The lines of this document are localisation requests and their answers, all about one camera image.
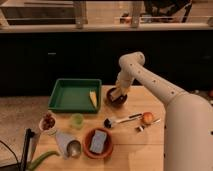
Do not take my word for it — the red yellow apple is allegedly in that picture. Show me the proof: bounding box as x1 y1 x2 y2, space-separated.
142 112 154 125

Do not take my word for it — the green vegetable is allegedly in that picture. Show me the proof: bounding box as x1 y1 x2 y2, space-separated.
27 151 59 171

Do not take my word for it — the yellow corn cob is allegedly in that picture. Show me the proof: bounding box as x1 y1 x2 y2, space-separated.
89 91 98 108

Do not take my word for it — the small black white eraser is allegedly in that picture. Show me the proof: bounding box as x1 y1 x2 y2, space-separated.
135 126 145 132

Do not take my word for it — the grey cloth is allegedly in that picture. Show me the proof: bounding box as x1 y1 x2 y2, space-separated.
55 131 76 159

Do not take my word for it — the white bowl with food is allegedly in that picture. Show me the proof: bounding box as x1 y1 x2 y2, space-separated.
39 113 57 135

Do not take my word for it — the blue sponge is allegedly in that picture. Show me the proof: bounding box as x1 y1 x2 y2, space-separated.
90 130 107 154

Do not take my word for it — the black and white brush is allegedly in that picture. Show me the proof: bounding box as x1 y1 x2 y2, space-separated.
104 113 142 129

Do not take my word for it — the dark purple bowl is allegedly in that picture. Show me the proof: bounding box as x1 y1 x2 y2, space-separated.
106 87 127 108

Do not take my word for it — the green plastic tray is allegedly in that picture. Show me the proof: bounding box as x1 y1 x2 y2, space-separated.
48 78 102 113

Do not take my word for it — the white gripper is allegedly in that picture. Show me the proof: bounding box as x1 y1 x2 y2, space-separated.
110 80 131 101

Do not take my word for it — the silver metal cup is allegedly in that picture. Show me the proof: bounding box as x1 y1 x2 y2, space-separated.
67 140 81 158

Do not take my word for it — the black stand post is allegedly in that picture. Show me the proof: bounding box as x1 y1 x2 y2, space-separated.
20 128 35 171

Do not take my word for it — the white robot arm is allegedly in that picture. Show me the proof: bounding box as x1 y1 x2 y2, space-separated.
115 52 213 171

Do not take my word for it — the small green cup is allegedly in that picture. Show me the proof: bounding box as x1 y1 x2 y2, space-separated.
71 113 84 129

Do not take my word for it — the orange bowl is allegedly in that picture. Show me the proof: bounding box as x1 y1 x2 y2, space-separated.
82 127 114 159

